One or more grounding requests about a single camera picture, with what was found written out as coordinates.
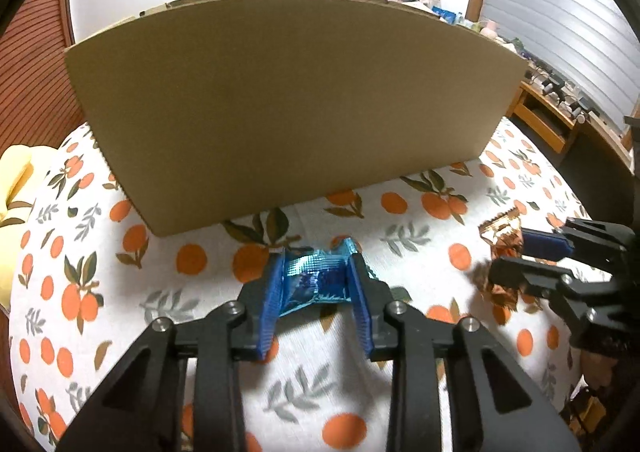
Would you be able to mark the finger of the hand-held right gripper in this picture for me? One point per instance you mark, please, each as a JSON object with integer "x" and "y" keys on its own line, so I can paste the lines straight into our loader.
{"x": 530, "y": 277}
{"x": 545, "y": 242}

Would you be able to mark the yellow plush toy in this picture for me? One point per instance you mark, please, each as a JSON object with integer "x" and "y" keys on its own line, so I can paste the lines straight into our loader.
{"x": 17, "y": 212}

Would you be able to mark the orange fruit printed blanket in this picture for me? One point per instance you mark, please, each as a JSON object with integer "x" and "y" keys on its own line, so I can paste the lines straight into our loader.
{"x": 150, "y": 332}

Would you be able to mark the brown cardboard box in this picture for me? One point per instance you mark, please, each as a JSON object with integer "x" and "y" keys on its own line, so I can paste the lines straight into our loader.
{"x": 300, "y": 106}

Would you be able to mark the brown slatted wardrobe door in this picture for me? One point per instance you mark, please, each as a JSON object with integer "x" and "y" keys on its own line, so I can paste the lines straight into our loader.
{"x": 35, "y": 61}

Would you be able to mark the blue foil candy wrapper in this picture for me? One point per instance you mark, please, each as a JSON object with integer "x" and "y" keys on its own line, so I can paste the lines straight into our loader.
{"x": 315, "y": 279}

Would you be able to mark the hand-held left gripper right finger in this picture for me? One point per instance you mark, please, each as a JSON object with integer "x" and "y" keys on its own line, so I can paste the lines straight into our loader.
{"x": 361, "y": 304}

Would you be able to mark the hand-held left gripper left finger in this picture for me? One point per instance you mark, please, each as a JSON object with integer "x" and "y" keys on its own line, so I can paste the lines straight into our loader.
{"x": 270, "y": 304}

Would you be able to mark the wooden desk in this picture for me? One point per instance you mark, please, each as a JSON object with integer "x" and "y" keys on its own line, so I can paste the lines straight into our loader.
{"x": 545, "y": 121}

